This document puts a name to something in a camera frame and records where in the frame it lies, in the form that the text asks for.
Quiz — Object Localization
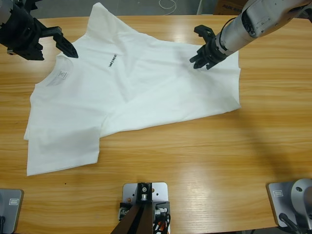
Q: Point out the white floor cable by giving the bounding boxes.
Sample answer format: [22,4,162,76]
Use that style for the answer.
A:
[158,0,177,15]

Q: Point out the black bracket with silver roller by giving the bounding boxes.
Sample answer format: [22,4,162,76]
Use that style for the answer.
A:
[136,182,154,205]

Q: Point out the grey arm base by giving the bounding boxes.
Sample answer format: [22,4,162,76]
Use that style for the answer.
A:
[0,189,24,234]
[266,178,312,230]

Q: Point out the white mount block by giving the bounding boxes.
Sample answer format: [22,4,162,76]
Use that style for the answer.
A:
[121,181,171,234]

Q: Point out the black and orange cable bundle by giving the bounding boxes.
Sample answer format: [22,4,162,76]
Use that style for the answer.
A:
[152,214,171,234]

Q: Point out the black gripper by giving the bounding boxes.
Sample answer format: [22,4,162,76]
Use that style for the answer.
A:
[189,24,234,71]
[0,0,79,61]

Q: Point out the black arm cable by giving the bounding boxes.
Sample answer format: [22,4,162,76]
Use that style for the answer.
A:
[220,4,312,34]

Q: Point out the silver cable connector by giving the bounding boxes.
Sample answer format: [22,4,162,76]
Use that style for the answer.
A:
[118,202,132,221]
[154,203,171,220]

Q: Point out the brown cardboard box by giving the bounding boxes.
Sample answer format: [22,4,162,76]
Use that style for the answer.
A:
[214,0,246,16]

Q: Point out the white t-shirt with black logo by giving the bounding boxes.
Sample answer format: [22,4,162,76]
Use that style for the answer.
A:
[23,2,242,176]

